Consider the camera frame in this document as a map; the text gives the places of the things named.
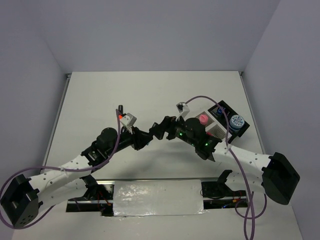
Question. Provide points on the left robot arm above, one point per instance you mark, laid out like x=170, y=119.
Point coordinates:
x=24, y=197

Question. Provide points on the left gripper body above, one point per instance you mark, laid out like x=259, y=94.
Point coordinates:
x=127, y=138

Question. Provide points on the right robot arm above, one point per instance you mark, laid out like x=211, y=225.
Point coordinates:
x=272, y=175

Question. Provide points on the orange highlighter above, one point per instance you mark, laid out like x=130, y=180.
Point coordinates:
x=121, y=111

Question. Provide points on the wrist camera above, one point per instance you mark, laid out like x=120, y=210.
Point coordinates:
x=128, y=121
x=183, y=110

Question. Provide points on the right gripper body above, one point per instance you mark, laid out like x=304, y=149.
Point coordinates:
x=180, y=132

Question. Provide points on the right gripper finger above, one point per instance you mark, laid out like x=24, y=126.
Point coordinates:
x=158, y=130
x=168, y=121

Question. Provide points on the pink-capped pen tube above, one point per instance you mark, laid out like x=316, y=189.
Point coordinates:
x=204, y=119

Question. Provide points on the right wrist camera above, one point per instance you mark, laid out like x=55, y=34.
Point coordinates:
x=183, y=110

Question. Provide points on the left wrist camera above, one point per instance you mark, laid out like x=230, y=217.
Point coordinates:
x=128, y=121

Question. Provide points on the silver taped panel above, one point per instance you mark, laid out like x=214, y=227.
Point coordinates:
x=157, y=198

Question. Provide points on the white compartment organizer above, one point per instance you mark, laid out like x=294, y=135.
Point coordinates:
x=214, y=126

